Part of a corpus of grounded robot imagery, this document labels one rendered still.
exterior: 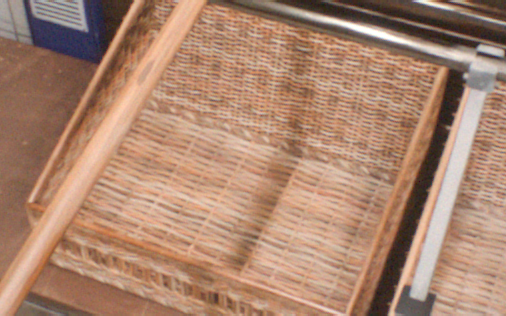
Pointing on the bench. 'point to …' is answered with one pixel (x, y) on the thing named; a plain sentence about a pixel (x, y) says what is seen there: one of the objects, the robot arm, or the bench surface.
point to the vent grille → (61, 12)
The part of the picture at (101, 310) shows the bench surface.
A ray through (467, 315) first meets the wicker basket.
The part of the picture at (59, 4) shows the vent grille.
